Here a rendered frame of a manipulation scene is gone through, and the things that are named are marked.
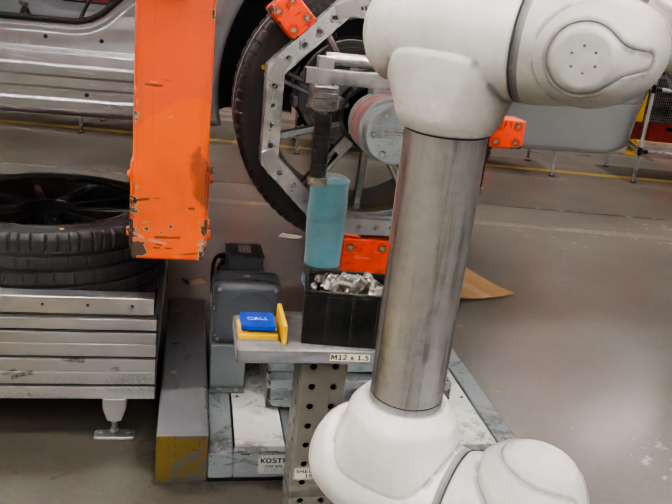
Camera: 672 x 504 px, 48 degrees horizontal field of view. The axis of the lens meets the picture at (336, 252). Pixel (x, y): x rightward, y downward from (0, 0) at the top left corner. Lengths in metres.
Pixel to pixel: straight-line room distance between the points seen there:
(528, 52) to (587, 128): 1.69
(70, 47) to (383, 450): 1.53
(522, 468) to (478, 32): 0.52
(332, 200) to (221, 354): 0.61
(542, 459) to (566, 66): 0.50
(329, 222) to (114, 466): 0.79
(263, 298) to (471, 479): 1.04
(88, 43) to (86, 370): 0.87
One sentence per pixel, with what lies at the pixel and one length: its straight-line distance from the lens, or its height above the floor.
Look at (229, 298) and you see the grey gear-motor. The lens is 1.94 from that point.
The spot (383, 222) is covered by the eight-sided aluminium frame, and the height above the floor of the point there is 0.61.
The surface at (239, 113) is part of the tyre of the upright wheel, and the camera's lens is 1.82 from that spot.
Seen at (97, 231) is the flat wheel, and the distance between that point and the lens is 1.99.
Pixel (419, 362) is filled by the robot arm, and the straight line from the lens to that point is 0.97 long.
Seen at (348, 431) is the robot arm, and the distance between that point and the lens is 1.05.
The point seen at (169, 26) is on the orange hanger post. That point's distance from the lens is 1.64.
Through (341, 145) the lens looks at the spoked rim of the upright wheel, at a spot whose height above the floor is 0.78.
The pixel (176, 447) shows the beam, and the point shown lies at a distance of 1.84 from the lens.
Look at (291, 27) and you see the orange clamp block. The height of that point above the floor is 1.05.
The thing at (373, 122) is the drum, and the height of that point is 0.87.
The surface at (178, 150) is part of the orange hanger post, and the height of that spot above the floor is 0.77.
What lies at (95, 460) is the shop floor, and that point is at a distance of 1.98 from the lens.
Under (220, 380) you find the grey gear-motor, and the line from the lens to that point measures 2.10.
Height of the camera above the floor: 1.10
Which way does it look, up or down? 18 degrees down
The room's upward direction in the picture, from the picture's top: 6 degrees clockwise
